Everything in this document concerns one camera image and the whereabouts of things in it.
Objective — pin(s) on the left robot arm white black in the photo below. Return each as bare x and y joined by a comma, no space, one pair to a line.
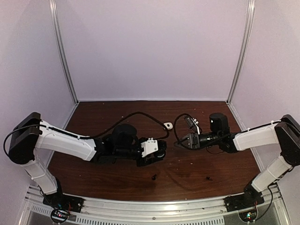
34,133

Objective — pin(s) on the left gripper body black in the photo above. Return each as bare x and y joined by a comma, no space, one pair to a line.
144,162

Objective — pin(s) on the aluminium frame post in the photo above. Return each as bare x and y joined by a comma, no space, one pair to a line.
61,50
243,49

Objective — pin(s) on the right circuit board with leds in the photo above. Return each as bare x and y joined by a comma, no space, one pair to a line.
248,215

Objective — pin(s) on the circuit board with leds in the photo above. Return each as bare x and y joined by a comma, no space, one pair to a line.
248,215
59,215

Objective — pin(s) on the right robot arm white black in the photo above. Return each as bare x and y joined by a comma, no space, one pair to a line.
284,132

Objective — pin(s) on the front aluminium rail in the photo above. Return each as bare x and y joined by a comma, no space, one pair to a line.
207,211

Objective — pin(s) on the left aluminium frame post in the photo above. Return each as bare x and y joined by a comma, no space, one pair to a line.
61,50

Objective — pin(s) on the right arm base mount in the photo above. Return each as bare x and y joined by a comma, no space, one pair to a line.
242,201

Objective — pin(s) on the right aluminium frame post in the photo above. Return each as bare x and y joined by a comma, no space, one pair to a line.
243,49

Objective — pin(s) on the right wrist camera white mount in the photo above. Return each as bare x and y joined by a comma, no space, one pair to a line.
193,124

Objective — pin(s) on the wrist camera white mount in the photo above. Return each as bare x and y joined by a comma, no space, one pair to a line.
193,124
151,146

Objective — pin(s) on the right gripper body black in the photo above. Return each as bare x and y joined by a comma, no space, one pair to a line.
195,136

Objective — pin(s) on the left circuit board with leds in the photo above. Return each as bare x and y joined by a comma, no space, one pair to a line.
59,215

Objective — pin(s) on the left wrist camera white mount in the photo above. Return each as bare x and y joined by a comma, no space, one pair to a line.
151,146

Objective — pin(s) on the black round cap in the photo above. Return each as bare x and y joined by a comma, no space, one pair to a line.
159,154

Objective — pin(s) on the white earbud charging case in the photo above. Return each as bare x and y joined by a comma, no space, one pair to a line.
168,125

